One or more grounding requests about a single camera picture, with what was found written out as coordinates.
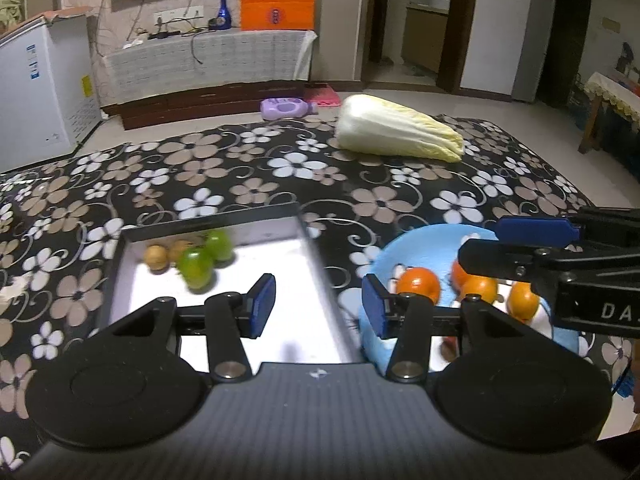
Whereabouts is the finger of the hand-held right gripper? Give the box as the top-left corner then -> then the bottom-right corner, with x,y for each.
494,207 -> 640,247
458,238 -> 568,287

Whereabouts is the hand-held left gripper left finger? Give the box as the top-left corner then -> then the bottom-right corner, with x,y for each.
97,274 -> 277,385

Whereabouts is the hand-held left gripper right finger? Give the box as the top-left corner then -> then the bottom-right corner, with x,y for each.
361,275 -> 535,384

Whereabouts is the small orange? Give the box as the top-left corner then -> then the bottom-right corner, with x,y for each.
506,282 -> 541,322
460,276 -> 499,305

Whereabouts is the white box with black rim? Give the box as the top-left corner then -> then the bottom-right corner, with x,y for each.
97,202 -> 364,377

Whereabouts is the large orange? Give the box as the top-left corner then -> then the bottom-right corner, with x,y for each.
396,267 -> 442,306

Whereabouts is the blue plate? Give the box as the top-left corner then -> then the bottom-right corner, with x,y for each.
357,224 -> 583,374

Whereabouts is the green tomato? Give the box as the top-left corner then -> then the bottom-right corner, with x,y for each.
177,246 -> 215,291
204,229 -> 235,263

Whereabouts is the black floral tablecloth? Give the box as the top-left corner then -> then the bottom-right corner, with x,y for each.
0,115 -> 640,471

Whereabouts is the wooden table with lace cloth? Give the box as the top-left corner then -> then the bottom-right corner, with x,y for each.
577,71 -> 640,161

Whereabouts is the napa cabbage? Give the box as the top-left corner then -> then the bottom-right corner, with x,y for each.
333,94 -> 465,163

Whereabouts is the grey refrigerator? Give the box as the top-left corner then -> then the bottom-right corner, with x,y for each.
511,0 -> 557,105

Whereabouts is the purple plastic toy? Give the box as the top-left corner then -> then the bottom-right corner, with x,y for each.
260,97 -> 319,121

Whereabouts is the dark wooden TV cabinet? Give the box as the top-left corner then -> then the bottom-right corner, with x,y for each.
102,81 -> 328,131

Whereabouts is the pink cloth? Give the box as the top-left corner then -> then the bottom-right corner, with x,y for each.
304,86 -> 342,108

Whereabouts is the wooden kitchen cabinet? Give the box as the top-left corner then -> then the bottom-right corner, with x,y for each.
401,2 -> 449,73

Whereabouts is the white paper scrap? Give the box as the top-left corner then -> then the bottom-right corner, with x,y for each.
0,276 -> 28,301

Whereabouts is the low cabinet with white cloth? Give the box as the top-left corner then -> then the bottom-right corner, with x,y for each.
102,30 -> 319,107

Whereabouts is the white chest freezer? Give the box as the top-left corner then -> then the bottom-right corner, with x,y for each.
0,7 -> 103,173

